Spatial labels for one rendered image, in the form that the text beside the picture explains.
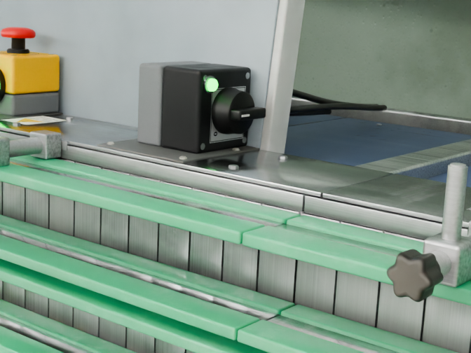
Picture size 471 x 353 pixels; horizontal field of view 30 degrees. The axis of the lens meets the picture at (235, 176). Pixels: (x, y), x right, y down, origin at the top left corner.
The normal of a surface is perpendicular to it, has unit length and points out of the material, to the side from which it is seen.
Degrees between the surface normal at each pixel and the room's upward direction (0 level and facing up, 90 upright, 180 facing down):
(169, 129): 0
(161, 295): 90
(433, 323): 0
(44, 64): 90
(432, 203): 90
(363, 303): 0
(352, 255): 90
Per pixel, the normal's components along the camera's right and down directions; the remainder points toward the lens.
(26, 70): 0.78, 0.16
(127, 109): -0.62, 0.13
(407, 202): 0.05, -0.98
